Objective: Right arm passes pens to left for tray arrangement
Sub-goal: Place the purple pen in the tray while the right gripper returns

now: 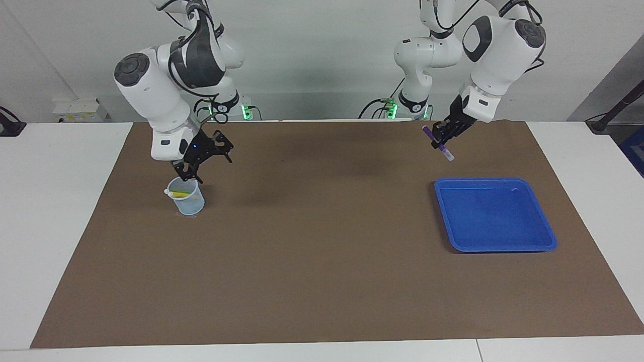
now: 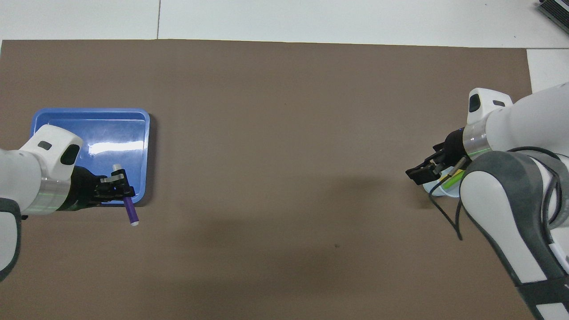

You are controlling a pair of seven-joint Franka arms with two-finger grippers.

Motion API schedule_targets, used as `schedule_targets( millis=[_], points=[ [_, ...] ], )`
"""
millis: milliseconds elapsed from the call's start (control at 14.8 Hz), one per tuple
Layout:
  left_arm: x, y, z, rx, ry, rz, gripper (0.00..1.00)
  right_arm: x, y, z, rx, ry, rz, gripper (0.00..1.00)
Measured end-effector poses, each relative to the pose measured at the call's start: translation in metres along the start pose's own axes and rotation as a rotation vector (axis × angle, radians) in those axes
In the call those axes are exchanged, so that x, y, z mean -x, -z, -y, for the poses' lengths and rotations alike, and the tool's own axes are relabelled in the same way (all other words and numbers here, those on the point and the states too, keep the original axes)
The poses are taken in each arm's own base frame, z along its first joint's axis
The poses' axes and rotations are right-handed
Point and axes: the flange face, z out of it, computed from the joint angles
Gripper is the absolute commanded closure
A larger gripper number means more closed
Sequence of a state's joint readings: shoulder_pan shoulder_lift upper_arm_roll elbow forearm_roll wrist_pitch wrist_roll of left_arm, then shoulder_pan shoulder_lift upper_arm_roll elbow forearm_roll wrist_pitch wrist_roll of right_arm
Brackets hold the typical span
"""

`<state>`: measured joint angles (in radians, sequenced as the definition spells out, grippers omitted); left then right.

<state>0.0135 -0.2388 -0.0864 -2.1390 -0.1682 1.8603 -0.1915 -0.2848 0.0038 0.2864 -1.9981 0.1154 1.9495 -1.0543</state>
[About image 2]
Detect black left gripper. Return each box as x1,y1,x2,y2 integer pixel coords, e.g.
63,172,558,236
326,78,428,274
62,167,136,212

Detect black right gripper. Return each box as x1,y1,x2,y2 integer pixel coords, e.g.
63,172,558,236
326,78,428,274
405,128,468,186

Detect purple pen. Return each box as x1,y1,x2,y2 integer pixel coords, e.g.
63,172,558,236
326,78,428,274
112,164,140,227

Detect blue plastic tray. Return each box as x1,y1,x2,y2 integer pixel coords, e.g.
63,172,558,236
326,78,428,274
30,108,151,205

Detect translucent plastic cup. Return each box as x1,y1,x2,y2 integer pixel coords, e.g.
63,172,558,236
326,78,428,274
422,171,465,198

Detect brown table mat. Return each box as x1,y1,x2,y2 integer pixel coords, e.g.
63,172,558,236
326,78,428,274
0,39,534,320

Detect dark grey ribbed device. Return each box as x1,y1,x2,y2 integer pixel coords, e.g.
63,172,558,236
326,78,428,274
536,0,569,29

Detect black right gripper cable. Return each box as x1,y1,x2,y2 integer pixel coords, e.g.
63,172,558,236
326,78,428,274
429,147,563,240

